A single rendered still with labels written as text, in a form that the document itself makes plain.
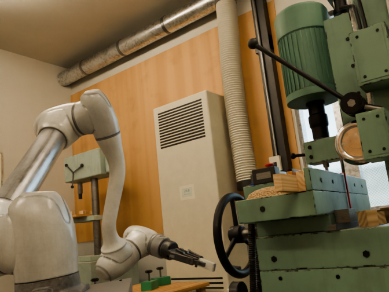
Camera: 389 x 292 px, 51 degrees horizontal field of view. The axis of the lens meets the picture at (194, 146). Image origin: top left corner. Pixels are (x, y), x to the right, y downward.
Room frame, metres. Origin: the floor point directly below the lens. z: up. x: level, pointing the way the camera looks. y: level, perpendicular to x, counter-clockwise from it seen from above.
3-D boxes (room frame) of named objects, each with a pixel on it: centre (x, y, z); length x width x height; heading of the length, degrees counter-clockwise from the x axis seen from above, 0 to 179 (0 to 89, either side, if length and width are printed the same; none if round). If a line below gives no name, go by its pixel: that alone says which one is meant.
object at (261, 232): (1.27, -0.35, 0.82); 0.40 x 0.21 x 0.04; 146
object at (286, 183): (1.14, -0.33, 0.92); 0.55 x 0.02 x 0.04; 146
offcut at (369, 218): (1.04, -0.41, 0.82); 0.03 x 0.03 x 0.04; 21
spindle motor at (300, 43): (1.24, -0.40, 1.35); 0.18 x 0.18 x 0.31
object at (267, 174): (1.34, -0.23, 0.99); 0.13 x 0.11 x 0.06; 146
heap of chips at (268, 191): (1.08, -0.19, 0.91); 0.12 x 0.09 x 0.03; 56
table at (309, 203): (1.30, -0.31, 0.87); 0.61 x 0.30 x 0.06; 146
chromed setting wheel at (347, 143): (1.06, -0.44, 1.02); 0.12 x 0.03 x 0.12; 56
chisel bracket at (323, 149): (1.23, -0.41, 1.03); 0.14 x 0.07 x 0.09; 56
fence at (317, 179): (1.22, -0.43, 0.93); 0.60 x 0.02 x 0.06; 146
